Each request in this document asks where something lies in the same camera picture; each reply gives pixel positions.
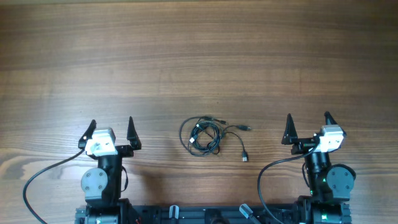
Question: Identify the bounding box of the camera cable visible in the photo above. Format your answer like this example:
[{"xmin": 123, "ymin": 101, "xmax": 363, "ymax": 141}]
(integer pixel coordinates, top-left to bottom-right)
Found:
[
  {"xmin": 257, "ymin": 146, "xmax": 320, "ymax": 224},
  {"xmin": 22, "ymin": 148, "xmax": 86, "ymax": 224}
]

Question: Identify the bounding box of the right camera cable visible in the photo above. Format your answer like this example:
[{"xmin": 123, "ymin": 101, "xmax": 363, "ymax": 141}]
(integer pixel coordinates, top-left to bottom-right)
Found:
[{"xmin": 257, "ymin": 146, "xmax": 320, "ymax": 224}]

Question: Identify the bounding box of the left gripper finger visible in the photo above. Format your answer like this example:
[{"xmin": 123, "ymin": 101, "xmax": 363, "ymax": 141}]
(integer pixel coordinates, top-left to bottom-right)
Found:
[
  {"xmin": 127, "ymin": 116, "xmax": 142, "ymax": 150},
  {"xmin": 78, "ymin": 119, "xmax": 96, "ymax": 149}
]

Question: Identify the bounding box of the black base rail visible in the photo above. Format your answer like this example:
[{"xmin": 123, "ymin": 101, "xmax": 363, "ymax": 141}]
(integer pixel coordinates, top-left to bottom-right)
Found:
[{"xmin": 74, "ymin": 204, "xmax": 353, "ymax": 224}]

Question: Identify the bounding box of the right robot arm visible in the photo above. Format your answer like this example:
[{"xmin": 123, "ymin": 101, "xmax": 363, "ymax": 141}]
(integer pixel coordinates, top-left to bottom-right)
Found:
[{"xmin": 281, "ymin": 112, "xmax": 356, "ymax": 224}]

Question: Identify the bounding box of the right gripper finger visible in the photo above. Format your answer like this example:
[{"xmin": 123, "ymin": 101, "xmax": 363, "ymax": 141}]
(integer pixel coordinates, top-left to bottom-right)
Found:
[
  {"xmin": 281, "ymin": 113, "xmax": 298, "ymax": 145},
  {"xmin": 324, "ymin": 111, "xmax": 338, "ymax": 125}
]

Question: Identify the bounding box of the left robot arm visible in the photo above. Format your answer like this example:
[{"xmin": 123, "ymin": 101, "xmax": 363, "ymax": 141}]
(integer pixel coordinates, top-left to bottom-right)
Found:
[{"xmin": 75, "ymin": 118, "xmax": 142, "ymax": 224}]

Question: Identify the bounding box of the left camera cable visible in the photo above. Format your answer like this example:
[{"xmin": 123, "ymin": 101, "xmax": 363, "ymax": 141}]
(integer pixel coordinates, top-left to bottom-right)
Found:
[{"xmin": 22, "ymin": 148, "xmax": 86, "ymax": 224}]

